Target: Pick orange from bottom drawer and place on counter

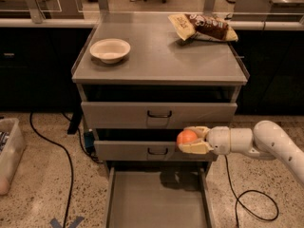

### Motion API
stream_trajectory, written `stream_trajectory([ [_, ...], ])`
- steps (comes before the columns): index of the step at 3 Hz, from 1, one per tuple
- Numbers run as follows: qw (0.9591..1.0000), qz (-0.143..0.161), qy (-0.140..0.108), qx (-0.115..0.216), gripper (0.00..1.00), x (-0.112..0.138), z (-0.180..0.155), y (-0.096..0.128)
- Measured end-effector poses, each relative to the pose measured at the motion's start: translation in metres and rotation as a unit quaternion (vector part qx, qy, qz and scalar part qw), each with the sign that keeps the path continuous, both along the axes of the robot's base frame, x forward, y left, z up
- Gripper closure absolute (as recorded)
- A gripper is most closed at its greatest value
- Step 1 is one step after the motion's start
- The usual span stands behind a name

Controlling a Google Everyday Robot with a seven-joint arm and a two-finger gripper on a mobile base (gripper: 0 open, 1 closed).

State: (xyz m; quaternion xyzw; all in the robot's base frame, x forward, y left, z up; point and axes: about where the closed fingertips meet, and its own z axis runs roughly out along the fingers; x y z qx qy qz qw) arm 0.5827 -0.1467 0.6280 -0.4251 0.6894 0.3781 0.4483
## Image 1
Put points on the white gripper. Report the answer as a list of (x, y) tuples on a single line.
[(218, 140)]

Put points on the orange fruit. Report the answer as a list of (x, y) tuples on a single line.
[(186, 136)]

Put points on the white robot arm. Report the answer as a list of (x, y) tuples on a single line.
[(266, 141)]

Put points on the grey drawer cabinet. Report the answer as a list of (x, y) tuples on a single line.
[(158, 69)]

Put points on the grey bottom drawer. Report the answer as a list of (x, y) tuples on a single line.
[(163, 197)]

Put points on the grey drawer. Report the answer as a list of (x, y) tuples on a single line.
[(135, 115), (163, 197), (146, 151)]

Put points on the grey middle drawer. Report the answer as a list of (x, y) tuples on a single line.
[(146, 151)]

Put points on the grey top drawer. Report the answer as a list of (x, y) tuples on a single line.
[(135, 115)]

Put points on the brown yellow chip bag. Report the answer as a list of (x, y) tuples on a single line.
[(199, 26)]

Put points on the blue power box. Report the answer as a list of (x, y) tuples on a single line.
[(89, 141)]

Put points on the white bowl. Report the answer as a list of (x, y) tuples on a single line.
[(110, 51)]

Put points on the clear plastic storage bin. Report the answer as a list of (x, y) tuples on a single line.
[(12, 152)]

